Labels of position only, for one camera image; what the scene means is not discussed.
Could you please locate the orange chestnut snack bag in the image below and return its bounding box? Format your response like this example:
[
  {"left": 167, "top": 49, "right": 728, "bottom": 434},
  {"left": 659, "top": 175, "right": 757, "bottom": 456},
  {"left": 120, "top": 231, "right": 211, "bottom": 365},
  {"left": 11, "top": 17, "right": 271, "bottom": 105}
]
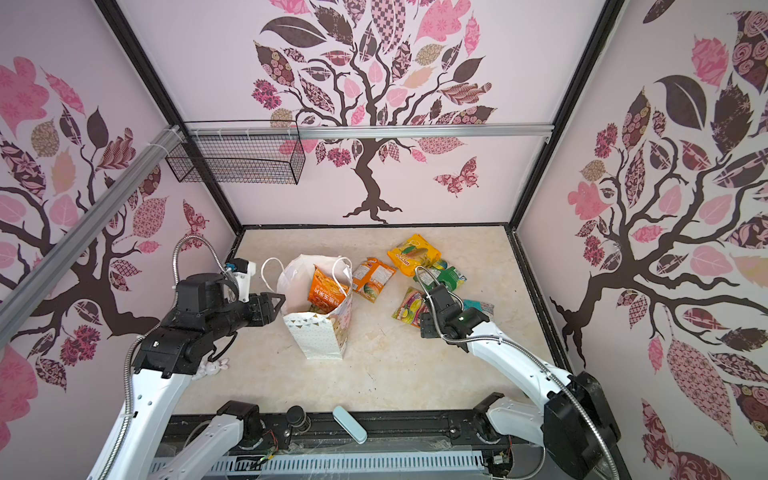
[{"left": 307, "top": 267, "right": 349, "bottom": 315}]

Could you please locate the white paper gift bag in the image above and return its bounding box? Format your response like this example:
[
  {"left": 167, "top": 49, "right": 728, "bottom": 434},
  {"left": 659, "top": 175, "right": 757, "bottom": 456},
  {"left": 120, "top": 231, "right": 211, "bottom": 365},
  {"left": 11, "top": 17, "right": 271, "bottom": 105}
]
[{"left": 260, "top": 254, "right": 353, "bottom": 360}]

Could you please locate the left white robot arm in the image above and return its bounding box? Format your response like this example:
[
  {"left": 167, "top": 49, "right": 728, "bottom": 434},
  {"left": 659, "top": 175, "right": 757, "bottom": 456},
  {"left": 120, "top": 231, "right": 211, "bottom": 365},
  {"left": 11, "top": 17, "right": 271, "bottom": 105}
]
[{"left": 88, "top": 273, "right": 286, "bottom": 479}]

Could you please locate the pink Fox's candy bag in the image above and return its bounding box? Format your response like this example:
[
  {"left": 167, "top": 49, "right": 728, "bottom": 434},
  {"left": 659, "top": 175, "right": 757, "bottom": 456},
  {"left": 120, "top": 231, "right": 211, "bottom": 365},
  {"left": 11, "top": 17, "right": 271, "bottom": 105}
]
[{"left": 392, "top": 287, "right": 427, "bottom": 328}]

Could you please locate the yellow corn snack bag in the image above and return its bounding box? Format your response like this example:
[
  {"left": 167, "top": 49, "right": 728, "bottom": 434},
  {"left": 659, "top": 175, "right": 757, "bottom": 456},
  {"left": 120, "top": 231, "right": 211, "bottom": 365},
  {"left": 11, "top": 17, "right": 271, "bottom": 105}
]
[{"left": 387, "top": 234, "right": 442, "bottom": 277}]

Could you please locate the green snack packet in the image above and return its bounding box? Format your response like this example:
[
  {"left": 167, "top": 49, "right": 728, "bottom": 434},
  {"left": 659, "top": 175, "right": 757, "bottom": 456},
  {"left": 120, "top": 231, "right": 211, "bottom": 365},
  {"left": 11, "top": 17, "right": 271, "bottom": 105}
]
[{"left": 417, "top": 259, "right": 467, "bottom": 292}]

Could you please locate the teal white snack packet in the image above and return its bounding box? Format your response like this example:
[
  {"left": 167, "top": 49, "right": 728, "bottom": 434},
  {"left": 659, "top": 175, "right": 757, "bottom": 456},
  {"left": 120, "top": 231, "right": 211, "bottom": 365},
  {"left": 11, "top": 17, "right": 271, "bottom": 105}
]
[{"left": 463, "top": 299, "right": 495, "bottom": 317}]

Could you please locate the small white plush toy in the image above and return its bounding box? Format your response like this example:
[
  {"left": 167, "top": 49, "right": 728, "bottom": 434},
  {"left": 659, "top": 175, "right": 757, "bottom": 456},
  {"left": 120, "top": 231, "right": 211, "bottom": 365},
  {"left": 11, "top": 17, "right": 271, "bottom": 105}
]
[{"left": 192, "top": 358, "right": 229, "bottom": 381}]

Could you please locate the orange white snack packet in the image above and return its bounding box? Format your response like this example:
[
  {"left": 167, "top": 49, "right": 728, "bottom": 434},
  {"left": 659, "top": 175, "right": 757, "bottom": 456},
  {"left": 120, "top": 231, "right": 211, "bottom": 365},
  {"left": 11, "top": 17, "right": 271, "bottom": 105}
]
[{"left": 353, "top": 257, "right": 396, "bottom": 303}]

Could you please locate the black knob on base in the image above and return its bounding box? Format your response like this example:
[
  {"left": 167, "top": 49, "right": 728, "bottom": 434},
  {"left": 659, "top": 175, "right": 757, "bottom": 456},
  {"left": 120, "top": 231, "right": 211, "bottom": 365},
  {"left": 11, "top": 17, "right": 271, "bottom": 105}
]
[{"left": 286, "top": 405, "right": 311, "bottom": 434}]

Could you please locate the light blue remote-like device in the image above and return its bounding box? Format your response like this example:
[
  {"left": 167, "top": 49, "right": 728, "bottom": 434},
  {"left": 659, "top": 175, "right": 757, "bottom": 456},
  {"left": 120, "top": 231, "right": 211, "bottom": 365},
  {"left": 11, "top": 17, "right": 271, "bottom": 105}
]
[{"left": 332, "top": 406, "right": 368, "bottom": 444}]

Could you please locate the left metal flex conduit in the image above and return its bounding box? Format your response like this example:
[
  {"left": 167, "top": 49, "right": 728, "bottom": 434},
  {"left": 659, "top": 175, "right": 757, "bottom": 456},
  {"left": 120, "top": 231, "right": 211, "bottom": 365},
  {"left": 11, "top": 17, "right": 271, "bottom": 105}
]
[{"left": 88, "top": 233, "right": 226, "bottom": 480}]

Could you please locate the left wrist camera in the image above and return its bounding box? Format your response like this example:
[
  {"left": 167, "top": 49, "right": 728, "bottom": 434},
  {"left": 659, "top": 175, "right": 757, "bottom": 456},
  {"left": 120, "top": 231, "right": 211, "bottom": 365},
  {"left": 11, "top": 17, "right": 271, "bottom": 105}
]
[{"left": 225, "top": 258, "right": 256, "bottom": 303}]

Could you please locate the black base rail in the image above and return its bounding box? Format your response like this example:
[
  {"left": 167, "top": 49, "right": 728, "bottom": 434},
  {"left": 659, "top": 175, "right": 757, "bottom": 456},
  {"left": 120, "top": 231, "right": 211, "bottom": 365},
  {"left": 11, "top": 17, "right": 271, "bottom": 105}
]
[{"left": 110, "top": 406, "right": 631, "bottom": 480}]

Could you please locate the white slotted cable duct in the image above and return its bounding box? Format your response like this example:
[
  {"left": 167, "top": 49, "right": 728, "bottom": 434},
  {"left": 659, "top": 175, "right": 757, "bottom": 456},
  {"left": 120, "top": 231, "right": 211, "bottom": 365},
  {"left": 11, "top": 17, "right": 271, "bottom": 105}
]
[{"left": 149, "top": 451, "right": 486, "bottom": 479}]

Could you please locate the black wire basket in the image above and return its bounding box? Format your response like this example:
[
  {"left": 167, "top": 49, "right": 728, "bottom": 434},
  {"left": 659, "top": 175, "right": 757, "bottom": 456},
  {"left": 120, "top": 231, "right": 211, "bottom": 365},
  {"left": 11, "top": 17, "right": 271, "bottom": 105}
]
[{"left": 165, "top": 119, "right": 307, "bottom": 185}]

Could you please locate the back aluminium rail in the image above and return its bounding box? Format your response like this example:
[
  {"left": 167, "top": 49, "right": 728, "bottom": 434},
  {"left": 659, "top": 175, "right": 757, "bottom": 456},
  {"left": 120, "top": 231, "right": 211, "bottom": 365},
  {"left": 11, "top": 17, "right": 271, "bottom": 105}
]
[{"left": 188, "top": 123, "right": 554, "bottom": 140}]

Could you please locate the aluminium rail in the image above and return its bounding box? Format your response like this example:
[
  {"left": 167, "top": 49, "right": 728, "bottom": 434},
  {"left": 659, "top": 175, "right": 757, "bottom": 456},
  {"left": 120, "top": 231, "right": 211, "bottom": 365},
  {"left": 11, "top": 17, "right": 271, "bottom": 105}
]
[
  {"left": 1, "top": 126, "right": 182, "bottom": 345},
  {"left": 188, "top": 123, "right": 554, "bottom": 140}
]

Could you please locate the left aluminium rail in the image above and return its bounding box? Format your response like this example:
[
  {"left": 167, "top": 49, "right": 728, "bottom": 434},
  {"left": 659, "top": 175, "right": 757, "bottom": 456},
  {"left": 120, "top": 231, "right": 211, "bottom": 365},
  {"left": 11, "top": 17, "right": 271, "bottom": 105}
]
[{"left": 1, "top": 126, "right": 182, "bottom": 345}]

